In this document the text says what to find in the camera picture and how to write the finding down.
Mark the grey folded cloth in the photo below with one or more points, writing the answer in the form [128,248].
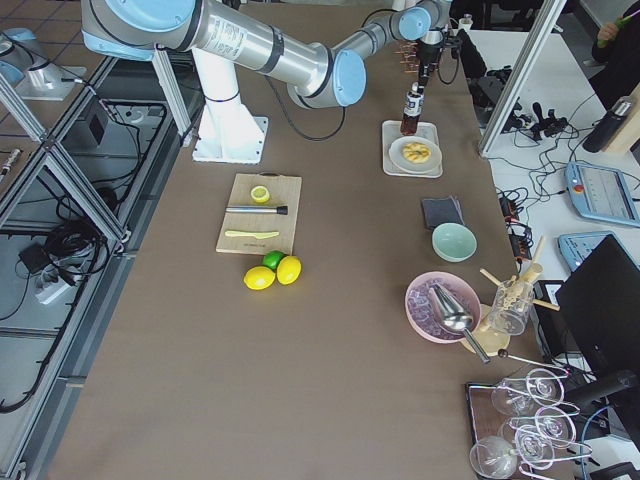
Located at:
[437,211]

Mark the blue teach pendant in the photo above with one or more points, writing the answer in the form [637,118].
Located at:
[600,193]

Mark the pink bowl of ice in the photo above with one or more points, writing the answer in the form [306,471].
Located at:
[421,313]

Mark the black water bottle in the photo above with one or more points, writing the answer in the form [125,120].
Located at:
[608,125]

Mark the white plate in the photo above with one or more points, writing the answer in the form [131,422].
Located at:
[397,159]

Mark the wooden cup tree stand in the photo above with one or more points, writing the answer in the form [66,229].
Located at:
[530,275]

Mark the braided ring bread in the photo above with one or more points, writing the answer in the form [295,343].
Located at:
[416,152]

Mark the aluminium frame post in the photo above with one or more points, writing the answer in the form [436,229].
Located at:
[533,45]

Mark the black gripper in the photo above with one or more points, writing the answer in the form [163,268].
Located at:
[428,53]

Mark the green lime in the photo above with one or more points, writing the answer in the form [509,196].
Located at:
[272,259]

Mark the wine glass rack tray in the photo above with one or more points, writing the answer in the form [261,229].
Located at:
[522,427]

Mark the copper wire bottle rack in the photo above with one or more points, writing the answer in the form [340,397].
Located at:
[408,56]

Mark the mint green bowl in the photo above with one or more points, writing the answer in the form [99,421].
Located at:
[454,242]

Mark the tea bottle white cap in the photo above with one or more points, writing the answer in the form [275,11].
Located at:
[412,110]

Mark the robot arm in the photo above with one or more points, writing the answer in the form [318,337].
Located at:
[316,76]

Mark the half lemon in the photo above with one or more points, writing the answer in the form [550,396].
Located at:
[260,194]

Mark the metal ice scoop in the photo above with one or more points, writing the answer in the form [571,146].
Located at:
[454,318]

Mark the black monitor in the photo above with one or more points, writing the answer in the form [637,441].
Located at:
[600,305]

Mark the yellow-green plastic knife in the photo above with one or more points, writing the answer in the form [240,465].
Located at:
[260,235]

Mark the steel muddler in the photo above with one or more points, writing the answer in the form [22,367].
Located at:
[257,209]

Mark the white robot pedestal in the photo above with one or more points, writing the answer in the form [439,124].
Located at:
[228,132]

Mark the clear glass mug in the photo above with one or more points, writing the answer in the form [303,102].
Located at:
[510,310]

